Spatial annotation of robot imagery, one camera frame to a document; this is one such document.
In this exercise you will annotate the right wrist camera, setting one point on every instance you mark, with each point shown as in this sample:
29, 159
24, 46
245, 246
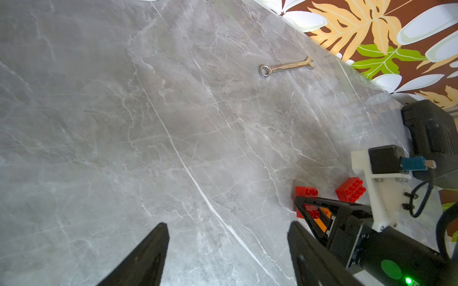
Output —
387, 171

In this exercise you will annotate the orange lego brick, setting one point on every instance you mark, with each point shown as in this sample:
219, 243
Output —
322, 217

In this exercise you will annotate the black plastic case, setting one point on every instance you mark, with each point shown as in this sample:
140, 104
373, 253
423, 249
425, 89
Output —
435, 137

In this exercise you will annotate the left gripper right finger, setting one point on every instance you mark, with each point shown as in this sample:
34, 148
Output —
313, 264

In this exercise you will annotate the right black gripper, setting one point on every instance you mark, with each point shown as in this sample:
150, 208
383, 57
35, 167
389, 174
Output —
339, 226

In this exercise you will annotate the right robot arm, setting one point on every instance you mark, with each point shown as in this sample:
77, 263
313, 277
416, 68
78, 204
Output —
394, 259

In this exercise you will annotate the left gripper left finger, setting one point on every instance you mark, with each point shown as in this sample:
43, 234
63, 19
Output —
144, 265

